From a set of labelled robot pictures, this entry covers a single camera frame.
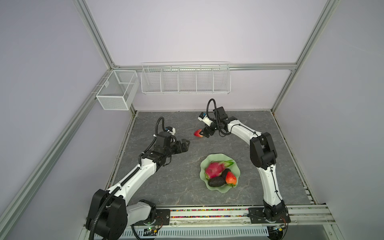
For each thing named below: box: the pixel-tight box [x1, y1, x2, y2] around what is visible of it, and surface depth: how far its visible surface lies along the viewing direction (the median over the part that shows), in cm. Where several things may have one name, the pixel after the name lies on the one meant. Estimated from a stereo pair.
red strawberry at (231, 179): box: [225, 171, 237, 188], surface depth 80 cm
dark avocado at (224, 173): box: [221, 168, 231, 180], surface depth 86 cm
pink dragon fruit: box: [204, 159, 234, 180], surface depth 84 cm
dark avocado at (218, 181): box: [208, 176, 226, 187], surface depth 80 cm
